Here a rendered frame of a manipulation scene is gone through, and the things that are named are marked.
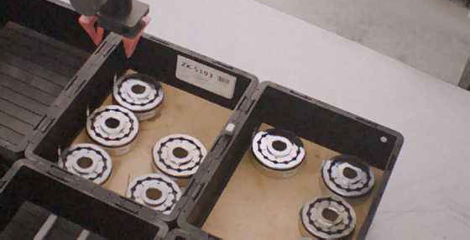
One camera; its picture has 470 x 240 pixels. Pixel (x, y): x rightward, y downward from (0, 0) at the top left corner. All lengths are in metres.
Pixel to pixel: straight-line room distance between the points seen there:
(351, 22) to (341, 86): 1.32
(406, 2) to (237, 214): 2.09
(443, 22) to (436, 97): 1.43
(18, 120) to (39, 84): 0.11
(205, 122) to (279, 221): 0.27
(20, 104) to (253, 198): 0.50
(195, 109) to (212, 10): 0.49
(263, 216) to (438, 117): 0.63
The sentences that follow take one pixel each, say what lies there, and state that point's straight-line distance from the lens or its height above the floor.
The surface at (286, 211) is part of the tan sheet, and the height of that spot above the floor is 0.83.
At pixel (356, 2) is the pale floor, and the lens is 3.50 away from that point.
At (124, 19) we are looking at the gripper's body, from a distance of 1.47.
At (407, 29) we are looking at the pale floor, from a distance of 3.45.
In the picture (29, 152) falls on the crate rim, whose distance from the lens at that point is 1.56.
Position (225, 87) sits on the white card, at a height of 0.88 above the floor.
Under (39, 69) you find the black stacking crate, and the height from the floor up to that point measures 0.83.
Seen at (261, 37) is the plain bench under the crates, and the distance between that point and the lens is 2.16.
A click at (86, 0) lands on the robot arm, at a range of 1.37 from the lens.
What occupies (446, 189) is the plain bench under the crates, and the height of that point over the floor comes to 0.70.
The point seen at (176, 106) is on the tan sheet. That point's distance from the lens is 1.78.
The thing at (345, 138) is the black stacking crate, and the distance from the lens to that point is 1.73.
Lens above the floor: 2.11
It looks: 45 degrees down
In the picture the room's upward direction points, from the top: 11 degrees clockwise
